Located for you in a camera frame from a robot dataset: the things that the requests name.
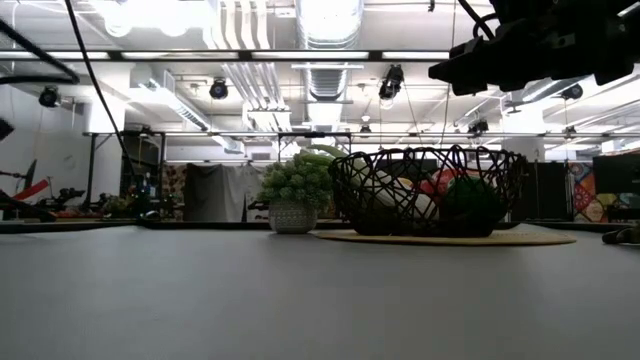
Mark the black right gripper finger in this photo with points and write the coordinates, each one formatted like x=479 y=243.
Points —
x=465 y=75
x=472 y=51

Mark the red and yellow mango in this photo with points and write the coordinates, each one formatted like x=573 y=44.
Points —
x=437 y=181

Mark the round green lime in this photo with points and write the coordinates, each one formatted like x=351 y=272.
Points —
x=470 y=200

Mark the green celery bunch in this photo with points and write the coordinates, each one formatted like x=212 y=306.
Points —
x=385 y=192

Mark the dark purple eggplant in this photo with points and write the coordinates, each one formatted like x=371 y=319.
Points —
x=611 y=238

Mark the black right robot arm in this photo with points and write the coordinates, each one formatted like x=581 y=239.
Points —
x=620 y=45

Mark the black ceiling spot lamp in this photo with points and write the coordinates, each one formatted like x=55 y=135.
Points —
x=391 y=82
x=477 y=126
x=571 y=91
x=50 y=96
x=218 y=89

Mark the black panel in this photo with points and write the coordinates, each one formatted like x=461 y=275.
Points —
x=545 y=190

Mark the black cabinet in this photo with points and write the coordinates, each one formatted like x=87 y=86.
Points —
x=617 y=175

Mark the colourful patterned panel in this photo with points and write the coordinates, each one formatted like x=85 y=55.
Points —
x=585 y=200

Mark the round wooden board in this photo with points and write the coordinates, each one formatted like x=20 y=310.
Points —
x=540 y=239

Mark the potted green succulent plant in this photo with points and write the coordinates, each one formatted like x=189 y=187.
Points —
x=295 y=190

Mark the green cucumber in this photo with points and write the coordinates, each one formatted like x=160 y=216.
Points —
x=631 y=235

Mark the black overhead beam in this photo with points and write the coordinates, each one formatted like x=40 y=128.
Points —
x=245 y=55

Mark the grey cloth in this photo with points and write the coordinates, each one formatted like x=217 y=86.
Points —
x=220 y=192

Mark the floral patterned panel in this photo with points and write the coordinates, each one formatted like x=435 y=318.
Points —
x=174 y=182

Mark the red bar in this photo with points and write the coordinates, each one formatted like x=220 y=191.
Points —
x=32 y=190

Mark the silver air duct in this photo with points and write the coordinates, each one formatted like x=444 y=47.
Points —
x=327 y=25

